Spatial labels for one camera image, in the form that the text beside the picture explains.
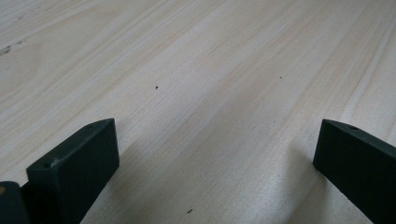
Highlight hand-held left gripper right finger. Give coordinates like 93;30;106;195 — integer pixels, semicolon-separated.
312;119;396;224

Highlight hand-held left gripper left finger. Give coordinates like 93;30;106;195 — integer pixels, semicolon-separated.
20;118;120;224

